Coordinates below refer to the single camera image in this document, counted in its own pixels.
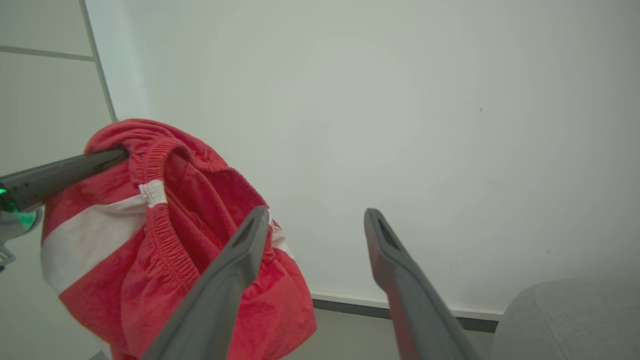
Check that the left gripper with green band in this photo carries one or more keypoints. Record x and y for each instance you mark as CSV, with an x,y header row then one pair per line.
x,y
15,222

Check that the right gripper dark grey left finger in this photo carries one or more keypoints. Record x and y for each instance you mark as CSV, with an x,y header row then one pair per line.
x,y
220,300

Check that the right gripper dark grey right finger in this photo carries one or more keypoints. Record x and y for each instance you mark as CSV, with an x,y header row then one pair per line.
x,y
417,305

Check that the red and white shorts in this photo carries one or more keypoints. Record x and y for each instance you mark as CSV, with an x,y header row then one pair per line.
x,y
150,260

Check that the grey fabric sofa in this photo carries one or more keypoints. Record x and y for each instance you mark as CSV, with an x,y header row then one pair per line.
x,y
570,320

